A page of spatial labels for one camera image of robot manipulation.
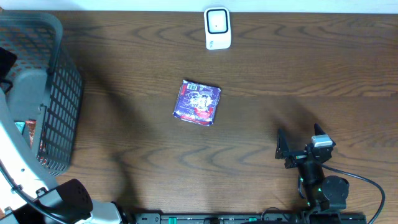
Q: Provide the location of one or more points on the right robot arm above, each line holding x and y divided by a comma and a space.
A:
326, 196

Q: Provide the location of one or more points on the white barcode scanner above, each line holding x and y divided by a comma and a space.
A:
217, 28

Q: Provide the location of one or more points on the grey plastic mesh basket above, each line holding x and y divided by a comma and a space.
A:
47, 87

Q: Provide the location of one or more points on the teal snack packet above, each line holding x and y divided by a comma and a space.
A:
20, 125

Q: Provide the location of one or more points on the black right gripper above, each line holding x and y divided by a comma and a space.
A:
296, 158

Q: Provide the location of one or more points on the purple snack packet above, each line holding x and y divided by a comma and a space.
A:
197, 103

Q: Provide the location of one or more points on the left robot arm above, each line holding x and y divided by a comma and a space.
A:
29, 194

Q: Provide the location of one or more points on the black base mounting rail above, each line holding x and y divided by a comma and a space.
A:
272, 217

